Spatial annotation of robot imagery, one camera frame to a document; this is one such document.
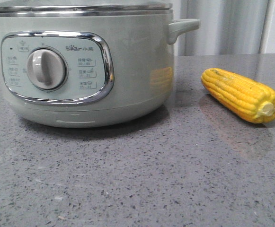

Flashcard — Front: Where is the pale green electric pot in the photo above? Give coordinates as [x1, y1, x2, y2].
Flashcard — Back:
[0, 6, 200, 128]

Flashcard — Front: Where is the white pleated curtain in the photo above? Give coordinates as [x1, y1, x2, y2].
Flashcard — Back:
[170, 0, 275, 56]

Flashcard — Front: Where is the glass lid with steel rim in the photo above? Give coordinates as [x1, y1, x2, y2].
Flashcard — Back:
[0, 0, 172, 13]

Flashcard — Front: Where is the yellow corn cob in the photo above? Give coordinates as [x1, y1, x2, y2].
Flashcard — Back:
[201, 68, 275, 123]

